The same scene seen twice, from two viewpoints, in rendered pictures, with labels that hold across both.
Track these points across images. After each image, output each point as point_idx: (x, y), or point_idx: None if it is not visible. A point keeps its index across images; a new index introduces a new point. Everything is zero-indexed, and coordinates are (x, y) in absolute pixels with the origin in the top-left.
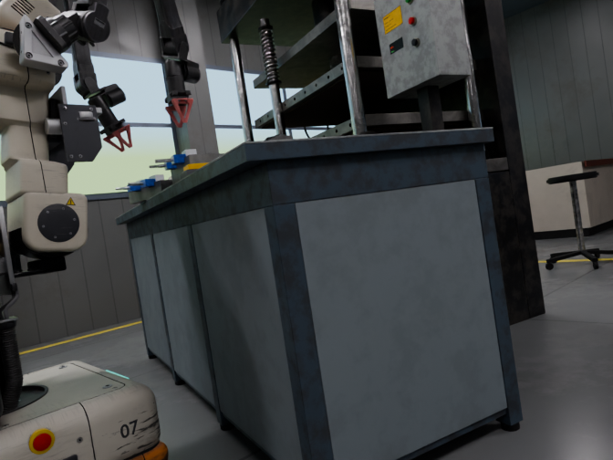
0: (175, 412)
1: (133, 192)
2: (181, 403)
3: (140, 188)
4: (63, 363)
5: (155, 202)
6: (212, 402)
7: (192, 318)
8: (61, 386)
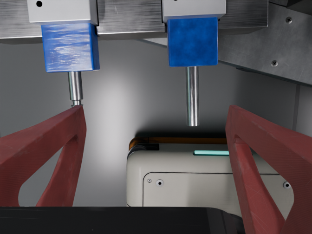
0: (161, 69)
1: (36, 38)
2: (146, 55)
3: (102, 35)
4: (141, 177)
5: (254, 70)
6: (230, 65)
7: None
8: (235, 204)
